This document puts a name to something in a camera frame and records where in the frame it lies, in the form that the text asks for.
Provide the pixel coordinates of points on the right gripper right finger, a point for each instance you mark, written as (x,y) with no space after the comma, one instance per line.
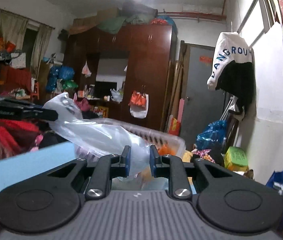
(172,168)

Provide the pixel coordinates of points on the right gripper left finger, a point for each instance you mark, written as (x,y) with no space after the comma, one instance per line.
(102,172)

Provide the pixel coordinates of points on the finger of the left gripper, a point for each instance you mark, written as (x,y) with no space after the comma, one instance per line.
(31,112)

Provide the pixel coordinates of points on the clear plastic bag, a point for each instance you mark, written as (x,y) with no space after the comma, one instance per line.
(95,137)

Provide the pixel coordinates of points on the orange bottle cap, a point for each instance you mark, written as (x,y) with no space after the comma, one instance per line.
(166,150)

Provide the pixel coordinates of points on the clear plastic slotted basket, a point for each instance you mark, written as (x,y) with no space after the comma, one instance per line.
(157,138)

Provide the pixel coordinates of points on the blue plastic bag by door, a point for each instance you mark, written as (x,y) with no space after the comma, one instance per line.
(213,136)

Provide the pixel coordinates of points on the light blue table mat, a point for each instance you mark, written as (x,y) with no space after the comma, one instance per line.
(27,165)

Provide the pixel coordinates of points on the orange white bag on wardrobe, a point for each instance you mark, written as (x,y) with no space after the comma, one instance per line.
(138,105)

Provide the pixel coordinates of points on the grey metal door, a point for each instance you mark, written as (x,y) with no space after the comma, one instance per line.
(201,105)

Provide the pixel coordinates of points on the green yellow box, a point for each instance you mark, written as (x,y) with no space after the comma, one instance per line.
(235,159)

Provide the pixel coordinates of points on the dark red wooden wardrobe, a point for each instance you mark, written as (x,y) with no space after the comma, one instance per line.
(151,50)

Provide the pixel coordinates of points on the black hanging garment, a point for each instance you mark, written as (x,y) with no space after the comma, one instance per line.
(238,80)

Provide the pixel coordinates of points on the metal clothes rail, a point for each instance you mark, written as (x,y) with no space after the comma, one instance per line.
(251,25)

